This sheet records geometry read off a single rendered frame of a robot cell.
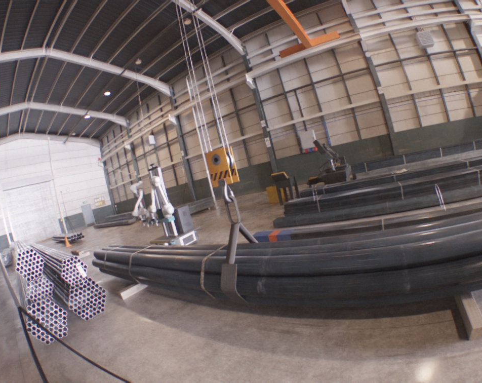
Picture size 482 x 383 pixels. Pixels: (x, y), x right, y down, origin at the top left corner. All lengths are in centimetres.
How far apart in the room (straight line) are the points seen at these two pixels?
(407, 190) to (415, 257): 289
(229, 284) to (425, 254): 143
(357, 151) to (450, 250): 968
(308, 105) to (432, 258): 1061
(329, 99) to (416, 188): 794
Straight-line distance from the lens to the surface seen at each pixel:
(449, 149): 996
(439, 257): 159
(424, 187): 441
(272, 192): 765
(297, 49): 1168
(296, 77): 1209
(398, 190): 433
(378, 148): 1099
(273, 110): 1219
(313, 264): 159
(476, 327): 168
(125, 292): 331
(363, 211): 413
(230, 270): 188
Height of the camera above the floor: 121
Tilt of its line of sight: 4 degrees down
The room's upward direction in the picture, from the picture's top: 14 degrees counter-clockwise
